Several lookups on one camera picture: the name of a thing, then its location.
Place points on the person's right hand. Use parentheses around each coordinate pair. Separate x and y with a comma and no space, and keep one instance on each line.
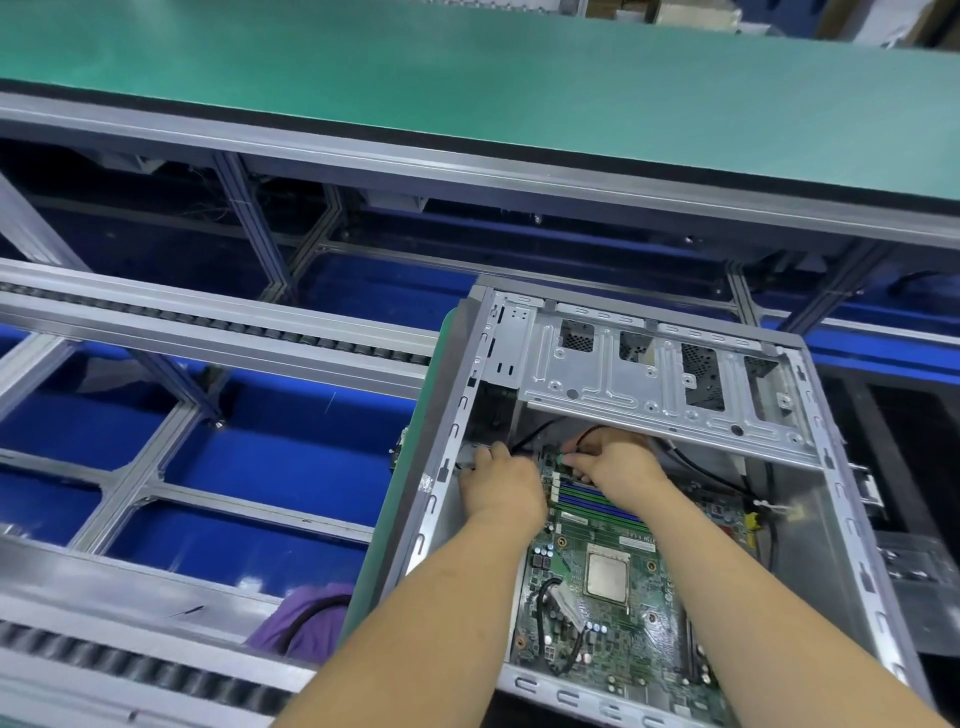
(618,473)

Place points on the person's left hand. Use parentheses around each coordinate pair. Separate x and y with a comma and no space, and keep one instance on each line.
(503,492)

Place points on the silver square CPU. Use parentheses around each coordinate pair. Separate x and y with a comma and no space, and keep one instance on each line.
(608,573)

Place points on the grey metal computer case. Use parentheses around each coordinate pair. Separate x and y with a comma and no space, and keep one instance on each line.
(645,375)

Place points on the green motherboard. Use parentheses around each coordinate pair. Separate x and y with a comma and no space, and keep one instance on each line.
(630,645)

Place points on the person's right forearm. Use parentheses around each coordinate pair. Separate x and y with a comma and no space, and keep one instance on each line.
(780,623)

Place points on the person's left forearm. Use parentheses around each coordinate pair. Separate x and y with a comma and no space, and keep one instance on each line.
(413,638)

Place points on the green conveyor belt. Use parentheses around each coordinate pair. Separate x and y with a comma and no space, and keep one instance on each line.
(450,83)

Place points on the grey flat metal rail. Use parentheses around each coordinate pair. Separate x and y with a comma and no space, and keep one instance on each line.
(210,323)

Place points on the grey roller conveyor rail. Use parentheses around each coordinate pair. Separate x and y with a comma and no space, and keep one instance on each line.
(135,630)

